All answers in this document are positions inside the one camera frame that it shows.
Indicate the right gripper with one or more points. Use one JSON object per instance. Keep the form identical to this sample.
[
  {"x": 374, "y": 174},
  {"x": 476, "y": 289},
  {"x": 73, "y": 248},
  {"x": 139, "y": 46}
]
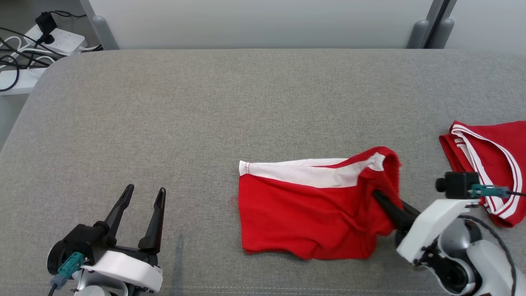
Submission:
[{"x": 427, "y": 226}]

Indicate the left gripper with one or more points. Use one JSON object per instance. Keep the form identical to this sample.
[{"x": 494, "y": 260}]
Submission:
[{"x": 123, "y": 269}]

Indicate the red white sports shorts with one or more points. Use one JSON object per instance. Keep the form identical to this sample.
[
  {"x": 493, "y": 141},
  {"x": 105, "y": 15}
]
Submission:
[{"x": 296, "y": 213}]

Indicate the red white sports jersey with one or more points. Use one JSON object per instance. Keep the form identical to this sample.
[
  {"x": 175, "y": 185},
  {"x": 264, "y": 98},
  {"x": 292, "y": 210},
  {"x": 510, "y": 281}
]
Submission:
[{"x": 497, "y": 144}]

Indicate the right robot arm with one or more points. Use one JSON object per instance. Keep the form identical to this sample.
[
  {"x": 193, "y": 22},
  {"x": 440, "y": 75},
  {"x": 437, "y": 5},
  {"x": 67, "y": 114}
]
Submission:
[{"x": 489, "y": 263}]

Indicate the grey fabric sofa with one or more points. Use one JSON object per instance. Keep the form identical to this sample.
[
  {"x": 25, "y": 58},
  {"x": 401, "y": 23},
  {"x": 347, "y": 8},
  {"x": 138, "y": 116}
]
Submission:
[{"x": 164, "y": 123}]

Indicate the grey partition foot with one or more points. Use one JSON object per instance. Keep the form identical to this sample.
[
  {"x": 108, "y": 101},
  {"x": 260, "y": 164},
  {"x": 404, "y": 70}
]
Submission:
[
  {"x": 418, "y": 35},
  {"x": 444, "y": 33},
  {"x": 104, "y": 33}
]

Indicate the white flat box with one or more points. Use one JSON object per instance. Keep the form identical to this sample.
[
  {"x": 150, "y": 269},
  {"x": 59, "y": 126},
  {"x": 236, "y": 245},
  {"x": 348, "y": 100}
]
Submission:
[{"x": 20, "y": 82}]

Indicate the white power strip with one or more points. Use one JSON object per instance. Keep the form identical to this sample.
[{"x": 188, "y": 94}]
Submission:
[{"x": 68, "y": 41}]

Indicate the black power plug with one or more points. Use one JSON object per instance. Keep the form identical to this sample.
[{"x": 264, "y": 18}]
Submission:
[{"x": 45, "y": 22}]

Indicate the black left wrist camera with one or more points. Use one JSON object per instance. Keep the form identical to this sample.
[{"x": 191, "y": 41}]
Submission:
[{"x": 80, "y": 240}]

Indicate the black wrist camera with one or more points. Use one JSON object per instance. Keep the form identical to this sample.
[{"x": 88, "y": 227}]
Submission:
[
  {"x": 80, "y": 240},
  {"x": 458, "y": 185}
]

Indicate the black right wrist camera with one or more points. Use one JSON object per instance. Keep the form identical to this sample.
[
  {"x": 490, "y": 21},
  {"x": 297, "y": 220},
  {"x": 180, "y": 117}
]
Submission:
[{"x": 458, "y": 185}]

